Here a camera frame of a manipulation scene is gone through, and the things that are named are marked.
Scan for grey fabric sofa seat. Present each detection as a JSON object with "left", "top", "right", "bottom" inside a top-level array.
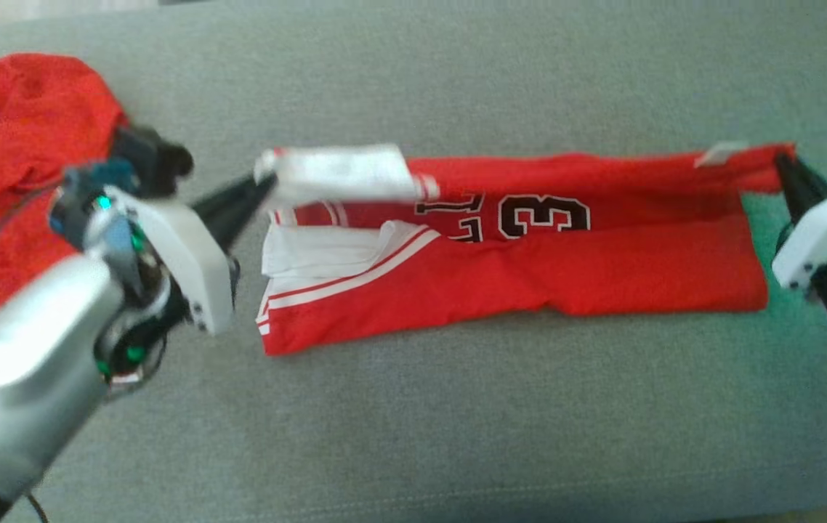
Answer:
[{"left": 0, "top": 0, "right": 827, "bottom": 523}]

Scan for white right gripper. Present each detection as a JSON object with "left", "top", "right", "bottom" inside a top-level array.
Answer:
[{"left": 772, "top": 154, "right": 827, "bottom": 291}]

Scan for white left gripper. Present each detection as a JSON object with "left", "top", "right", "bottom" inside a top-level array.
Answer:
[{"left": 105, "top": 172, "right": 276, "bottom": 336}]

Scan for red shorts with white trim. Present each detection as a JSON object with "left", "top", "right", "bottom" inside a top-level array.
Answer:
[{"left": 0, "top": 52, "right": 129, "bottom": 336}]

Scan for red white basketball jersey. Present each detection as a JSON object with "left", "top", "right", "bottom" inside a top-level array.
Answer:
[{"left": 254, "top": 143, "right": 798, "bottom": 357}]

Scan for black left cable teal plug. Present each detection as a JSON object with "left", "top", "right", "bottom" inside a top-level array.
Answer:
[{"left": 0, "top": 158, "right": 140, "bottom": 251}]

